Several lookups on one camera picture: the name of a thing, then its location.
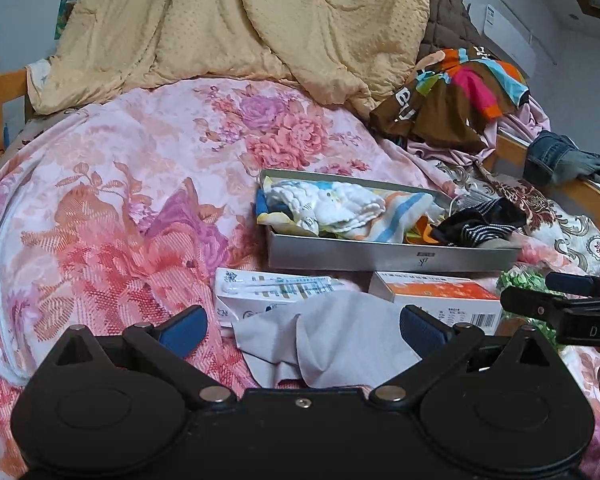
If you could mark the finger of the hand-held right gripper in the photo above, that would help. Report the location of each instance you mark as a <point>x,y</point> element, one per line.
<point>570,284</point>
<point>532,305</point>

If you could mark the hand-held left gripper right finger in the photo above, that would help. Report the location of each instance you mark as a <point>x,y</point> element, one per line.
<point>422,329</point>

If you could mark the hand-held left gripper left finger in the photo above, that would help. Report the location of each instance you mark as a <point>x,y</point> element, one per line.
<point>186,331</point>

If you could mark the grey box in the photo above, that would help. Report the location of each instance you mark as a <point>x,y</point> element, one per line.
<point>380,257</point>

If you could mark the grey cloth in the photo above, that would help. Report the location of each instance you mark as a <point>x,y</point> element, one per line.
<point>340,340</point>

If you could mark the black striped sock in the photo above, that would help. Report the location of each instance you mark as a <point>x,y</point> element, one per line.
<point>480,232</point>

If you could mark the blue yellow striped cloth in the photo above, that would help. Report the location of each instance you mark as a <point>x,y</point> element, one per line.
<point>395,220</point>

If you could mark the white quilted baby cloth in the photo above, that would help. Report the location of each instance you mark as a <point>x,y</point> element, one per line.
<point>330,205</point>

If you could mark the green patterned item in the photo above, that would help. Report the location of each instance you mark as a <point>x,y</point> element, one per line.
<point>507,327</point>

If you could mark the orange white carton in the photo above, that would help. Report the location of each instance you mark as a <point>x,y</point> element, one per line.
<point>430,292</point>

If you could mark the ornate patterned quilt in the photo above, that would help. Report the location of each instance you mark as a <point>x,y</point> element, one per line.
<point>580,240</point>

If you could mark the white teal printed packet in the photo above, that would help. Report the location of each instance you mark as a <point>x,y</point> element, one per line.
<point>260,290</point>

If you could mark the blue jeans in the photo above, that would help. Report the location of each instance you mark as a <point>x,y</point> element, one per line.
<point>550,155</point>

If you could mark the cartoon print handkerchief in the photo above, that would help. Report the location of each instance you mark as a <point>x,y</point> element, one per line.
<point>269,218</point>

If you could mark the pink satin cloth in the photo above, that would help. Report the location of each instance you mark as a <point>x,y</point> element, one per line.
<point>525,115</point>

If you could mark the pink floral bedsheet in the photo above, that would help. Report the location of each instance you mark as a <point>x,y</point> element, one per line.
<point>105,160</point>

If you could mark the brown colourful garment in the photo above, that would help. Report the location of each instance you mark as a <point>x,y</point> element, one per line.
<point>440,115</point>

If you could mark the white air conditioner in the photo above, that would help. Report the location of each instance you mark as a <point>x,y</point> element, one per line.
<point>510,40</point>

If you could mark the brown quilted blanket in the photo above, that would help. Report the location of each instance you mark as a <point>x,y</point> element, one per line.
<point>450,25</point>

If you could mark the yellow blanket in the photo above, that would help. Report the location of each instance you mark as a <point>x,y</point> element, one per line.
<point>205,20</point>

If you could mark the teal patterned cloth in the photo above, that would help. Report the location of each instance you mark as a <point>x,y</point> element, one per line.
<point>67,0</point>

